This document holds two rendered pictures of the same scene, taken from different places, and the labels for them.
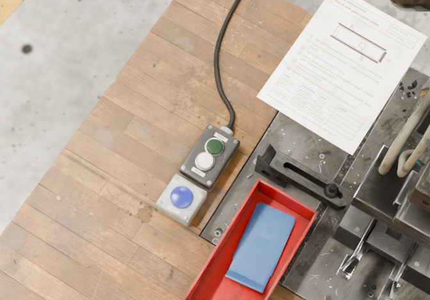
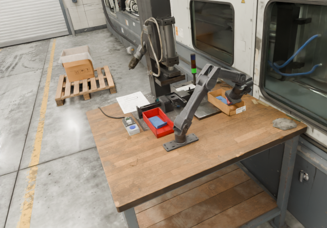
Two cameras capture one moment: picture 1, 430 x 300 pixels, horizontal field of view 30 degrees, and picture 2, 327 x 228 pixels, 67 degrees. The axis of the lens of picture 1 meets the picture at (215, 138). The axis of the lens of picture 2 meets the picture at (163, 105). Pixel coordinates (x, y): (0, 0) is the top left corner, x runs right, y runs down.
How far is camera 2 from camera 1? 1.20 m
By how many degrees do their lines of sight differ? 49
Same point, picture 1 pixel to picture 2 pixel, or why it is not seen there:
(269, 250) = (158, 121)
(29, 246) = (112, 161)
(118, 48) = (72, 204)
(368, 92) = (141, 100)
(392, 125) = (152, 99)
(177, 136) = (118, 127)
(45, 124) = not seen: outside the picture
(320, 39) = (123, 102)
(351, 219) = (164, 100)
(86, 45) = (62, 212)
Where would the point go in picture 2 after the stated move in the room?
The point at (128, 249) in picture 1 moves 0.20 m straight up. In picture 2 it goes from (134, 143) to (127, 114)
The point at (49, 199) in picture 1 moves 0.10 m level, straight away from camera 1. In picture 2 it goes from (105, 153) to (88, 154)
